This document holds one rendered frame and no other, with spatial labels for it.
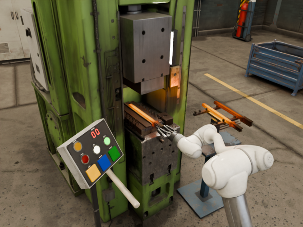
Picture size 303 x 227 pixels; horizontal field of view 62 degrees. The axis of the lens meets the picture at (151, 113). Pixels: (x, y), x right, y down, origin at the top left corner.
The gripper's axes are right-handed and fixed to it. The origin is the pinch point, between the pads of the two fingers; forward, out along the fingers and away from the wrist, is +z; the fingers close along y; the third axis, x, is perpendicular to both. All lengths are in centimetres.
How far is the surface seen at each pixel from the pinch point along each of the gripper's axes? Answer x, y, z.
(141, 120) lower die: -0.8, -6.0, 14.5
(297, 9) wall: -10, 835, 318
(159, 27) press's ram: 71, 2, 5
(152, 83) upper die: 33.4, -2.9, 5.2
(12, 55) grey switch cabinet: -80, -15, 543
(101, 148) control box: 8, -52, -10
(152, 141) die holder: -10.9, -6.6, -0.9
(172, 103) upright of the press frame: 1.5, 30.2, 19.1
